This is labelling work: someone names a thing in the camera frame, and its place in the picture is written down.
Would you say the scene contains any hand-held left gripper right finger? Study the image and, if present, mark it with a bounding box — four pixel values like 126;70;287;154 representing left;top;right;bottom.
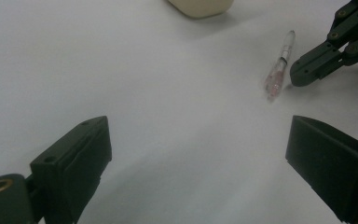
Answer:
284;114;358;224

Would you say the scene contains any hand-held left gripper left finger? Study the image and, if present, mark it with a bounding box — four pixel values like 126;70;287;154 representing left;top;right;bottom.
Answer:
29;115;113;224

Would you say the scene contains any clear pen with pink print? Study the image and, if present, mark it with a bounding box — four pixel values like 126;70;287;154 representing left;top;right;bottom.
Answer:
263;29;297;103

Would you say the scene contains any beige square cup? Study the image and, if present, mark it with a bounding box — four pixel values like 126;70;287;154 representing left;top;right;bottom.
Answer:
167;0;235;20

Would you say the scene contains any white table board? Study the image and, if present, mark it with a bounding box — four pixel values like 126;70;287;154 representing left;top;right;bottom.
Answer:
0;0;358;224

